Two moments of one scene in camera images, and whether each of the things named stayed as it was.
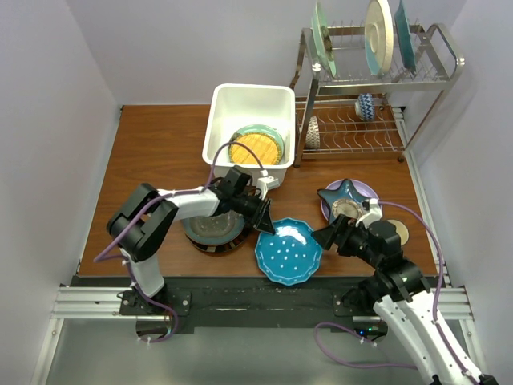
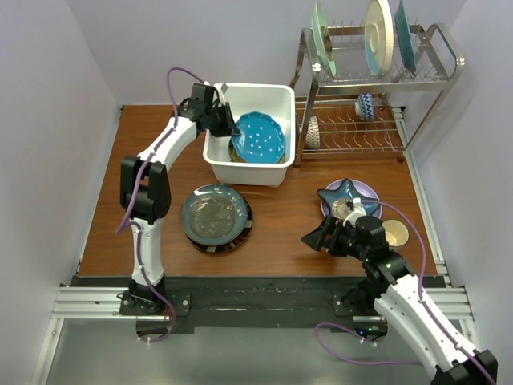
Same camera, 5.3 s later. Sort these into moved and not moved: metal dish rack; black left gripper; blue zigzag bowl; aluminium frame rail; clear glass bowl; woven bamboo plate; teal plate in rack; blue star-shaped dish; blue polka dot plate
Moved: black left gripper; woven bamboo plate; blue polka dot plate
Not moved: clear glass bowl; aluminium frame rail; teal plate in rack; blue star-shaped dish; blue zigzag bowl; metal dish rack
